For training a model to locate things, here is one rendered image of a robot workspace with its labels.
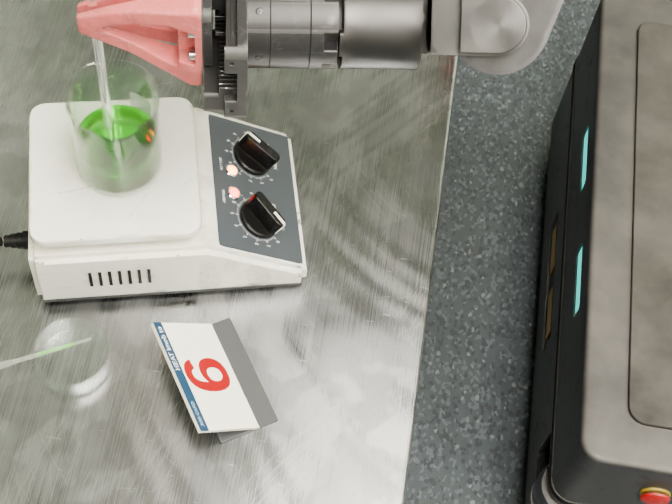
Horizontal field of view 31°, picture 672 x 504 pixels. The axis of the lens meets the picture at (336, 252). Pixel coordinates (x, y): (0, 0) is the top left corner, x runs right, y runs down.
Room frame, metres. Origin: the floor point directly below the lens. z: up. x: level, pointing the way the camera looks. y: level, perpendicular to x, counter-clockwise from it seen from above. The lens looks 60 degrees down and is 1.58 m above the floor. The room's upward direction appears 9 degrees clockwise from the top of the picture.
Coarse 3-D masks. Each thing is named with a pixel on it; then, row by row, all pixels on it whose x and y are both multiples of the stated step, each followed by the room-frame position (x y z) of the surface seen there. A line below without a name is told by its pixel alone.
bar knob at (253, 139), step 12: (252, 132) 0.54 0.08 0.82; (240, 144) 0.53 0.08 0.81; (252, 144) 0.53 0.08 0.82; (264, 144) 0.53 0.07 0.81; (240, 156) 0.52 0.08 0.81; (252, 156) 0.52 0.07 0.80; (264, 156) 0.52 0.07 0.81; (276, 156) 0.52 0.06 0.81; (252, 168) 0.51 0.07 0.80; (264, 168) 0.52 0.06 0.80
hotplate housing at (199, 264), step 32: (32, 256) 0.40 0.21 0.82; (64, 256) 0.41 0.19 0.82; (96, 256) 0.41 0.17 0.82; (128, 256) 0.41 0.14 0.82; (160, 256) 0.42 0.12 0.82; (192, 256) 0.42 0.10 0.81; (224, 256) 0.43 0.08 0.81; (256, 256) 0.44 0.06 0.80; (64, 288) 0.40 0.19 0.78; (96, 288) 0.41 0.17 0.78; (128, 288) 0.41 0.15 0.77; (160, 288) 0.42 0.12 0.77; (192, 288) 0.42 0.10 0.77; (224, 288) 0.43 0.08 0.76
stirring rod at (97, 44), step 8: (88, 0) 0.46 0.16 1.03; (96, 0) 0.46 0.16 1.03; (88, 8) 0.46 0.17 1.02; (96, 8) 0.46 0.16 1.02; (96, 40) 0.46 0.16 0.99; (96, 48) 0.46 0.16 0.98; (96, 56) 0.46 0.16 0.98; (104, 56) 0.47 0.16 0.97; (96, 64) 0.46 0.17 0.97; (104, 64) 0.46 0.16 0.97; (104, 72) 0.46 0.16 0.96; (104, 80) 0.46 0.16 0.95; (104, 88) 0.46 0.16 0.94; (104, 96) 0.46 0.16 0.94; (104, 104) 0.46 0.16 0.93; (104, 112) 0.46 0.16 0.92; (104, 120) 0.46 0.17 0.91; (112, 120) 0.46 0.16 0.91; (112, 128) 0.46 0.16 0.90; (112, 136) 0.46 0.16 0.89
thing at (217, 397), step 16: (176, 336) 0.38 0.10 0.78; (192, 336) 0.38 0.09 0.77; (208, 336) 0.39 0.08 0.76; (176, 352) 0.36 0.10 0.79; (192, 352) 0.37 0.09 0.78; (208, 352) 0.37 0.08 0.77; (192, 368) 0.35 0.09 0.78; (208, 368) 0.36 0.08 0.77; (224, 368) 0.37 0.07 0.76; (192, 384) 0.34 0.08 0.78; (208, 384) 0.35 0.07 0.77; (224, 384) 0.35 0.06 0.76; (208, 400) 0.33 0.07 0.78; (224, 400) 0.34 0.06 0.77; (240, 400) 0.34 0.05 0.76; (208, 416) 0.32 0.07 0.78; (224, 416) 0.32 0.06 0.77; (240, 416) 0.33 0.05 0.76
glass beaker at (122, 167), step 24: (96, 72) 0.50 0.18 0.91; (120, 72) 0.50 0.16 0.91; (144, 72) 0.50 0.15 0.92; (72, 96) 0.48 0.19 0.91; (96, 96) 0.50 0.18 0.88; (120, 96) 0.50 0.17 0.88; (144, 96) 0.50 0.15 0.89; (72, 120) 0.45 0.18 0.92; (96, 144) 0.45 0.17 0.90; (120, 144) 0.45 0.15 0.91; (144, 144) 0.46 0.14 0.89; (96, 168) 0.45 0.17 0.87; (120, 168) 0.45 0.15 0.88; (144, 168) 0.46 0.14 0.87; (120, 192) 0.45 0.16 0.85
